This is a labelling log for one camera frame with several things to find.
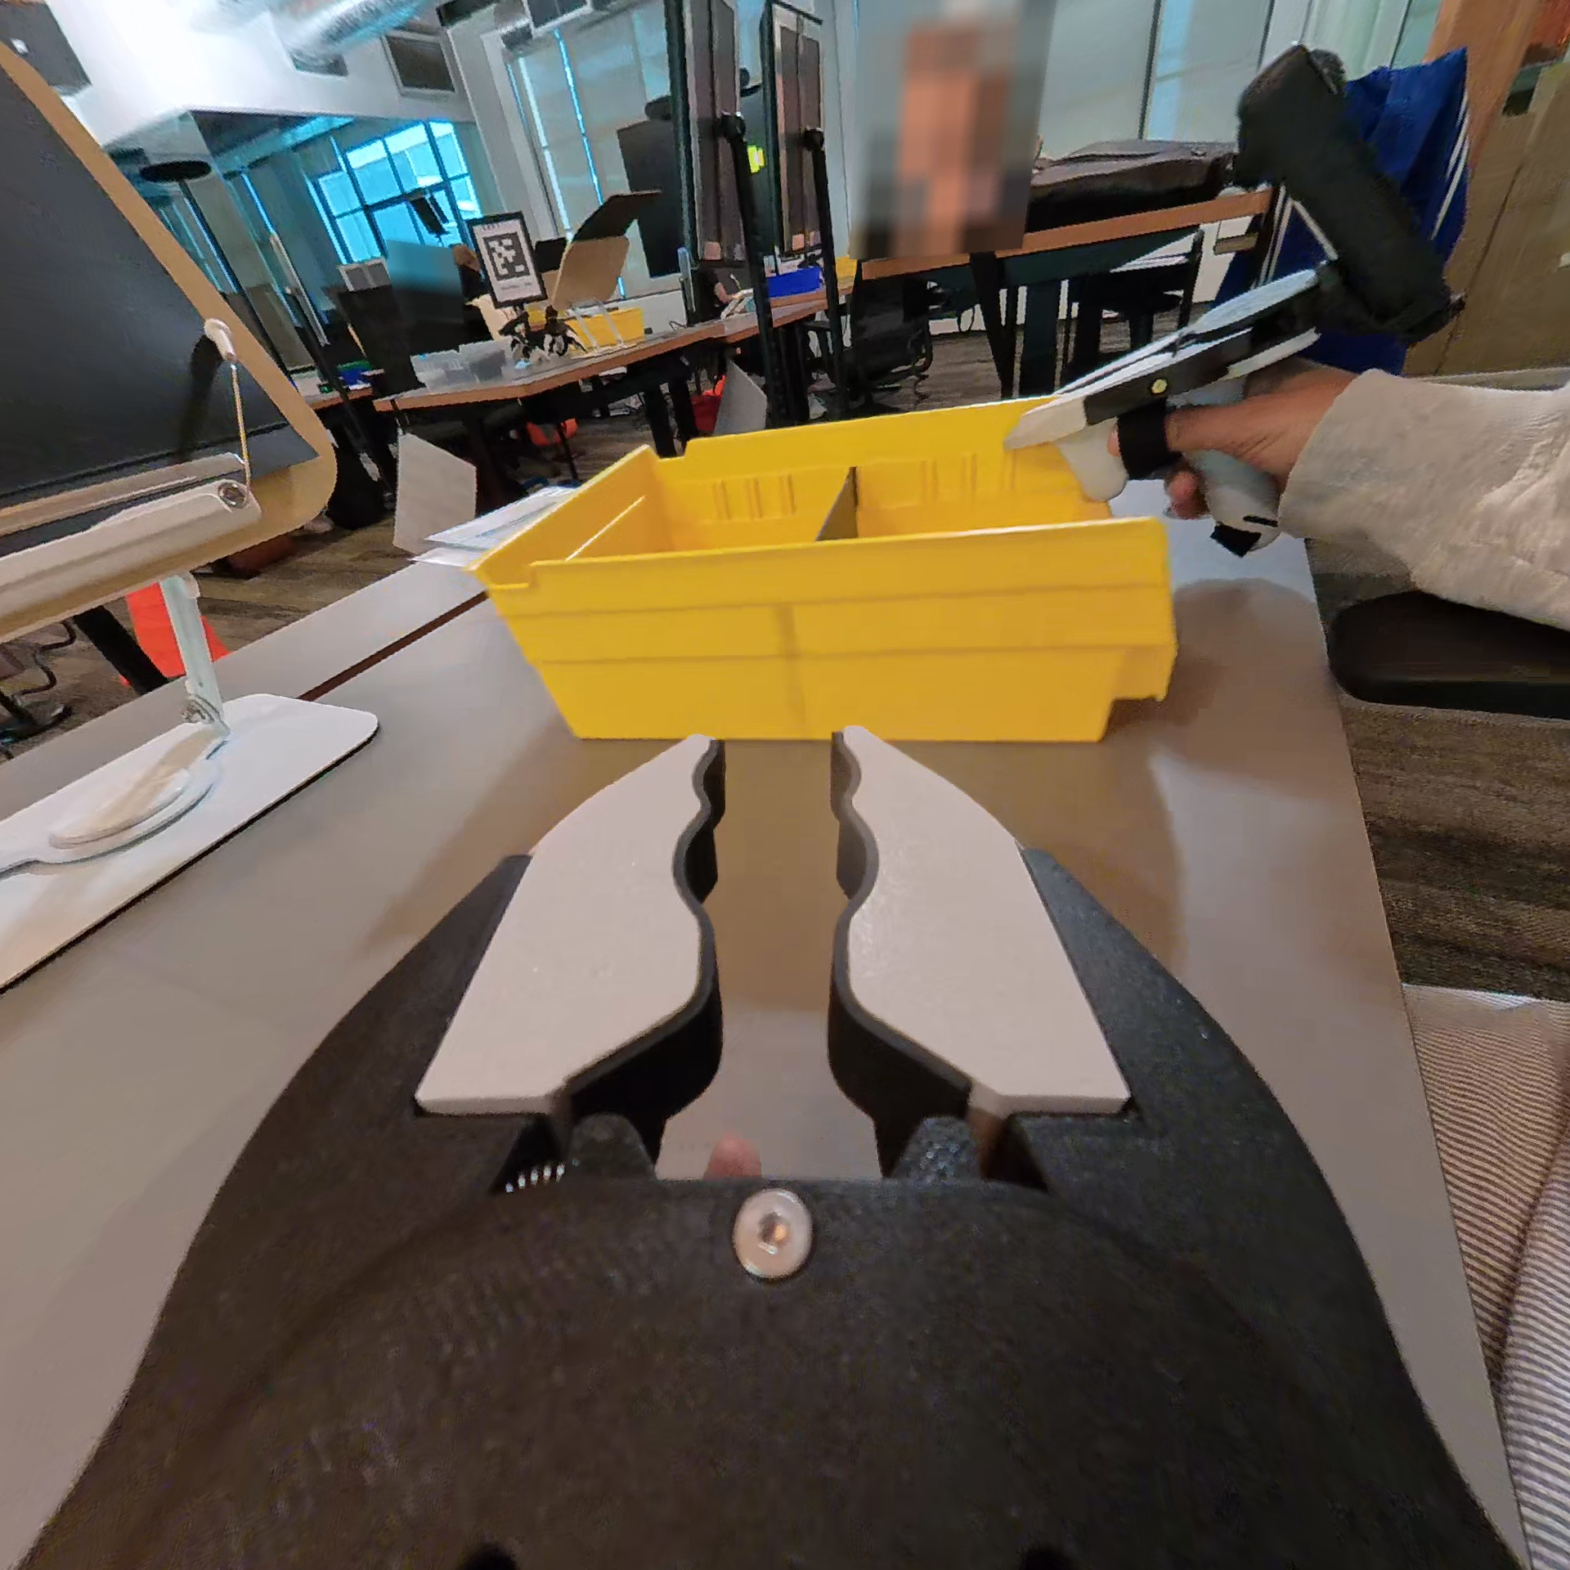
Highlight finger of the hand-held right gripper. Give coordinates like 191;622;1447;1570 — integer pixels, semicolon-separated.
1007;273;1332;452

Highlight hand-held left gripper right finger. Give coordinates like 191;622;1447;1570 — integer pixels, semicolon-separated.
826;726;1132;1156

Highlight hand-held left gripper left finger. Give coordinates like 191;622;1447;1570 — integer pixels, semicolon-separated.
415;734;727;1122

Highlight yellow plastic bin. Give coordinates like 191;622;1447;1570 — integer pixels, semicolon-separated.
469;399;1179;744

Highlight person's right forearm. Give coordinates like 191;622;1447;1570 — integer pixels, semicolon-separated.
1276;368;1570;631

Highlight person's right hand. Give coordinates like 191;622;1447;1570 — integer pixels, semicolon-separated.
1110;366;1357;517

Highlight blue jacket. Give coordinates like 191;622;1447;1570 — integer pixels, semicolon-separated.
1227;47;1473;375

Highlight wooden top table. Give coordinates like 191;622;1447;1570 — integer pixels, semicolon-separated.
860;184;1276;399
375;300;826;484

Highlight white metal stand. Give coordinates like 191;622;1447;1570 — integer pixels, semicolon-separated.
0;455;382;989

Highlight white paper sheet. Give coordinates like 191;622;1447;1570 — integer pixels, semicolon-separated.
415;487;579;569

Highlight black chair armrest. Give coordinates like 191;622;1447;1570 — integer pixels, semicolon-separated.
1327;588;1570;720

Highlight small marker sign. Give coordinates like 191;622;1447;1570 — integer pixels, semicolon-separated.
469;211;548;311

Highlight person's striped trousers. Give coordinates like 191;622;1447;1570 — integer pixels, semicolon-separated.
1404;981;1570;1570

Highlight wood framed dark board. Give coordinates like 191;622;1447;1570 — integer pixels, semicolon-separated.
0;43;338;640

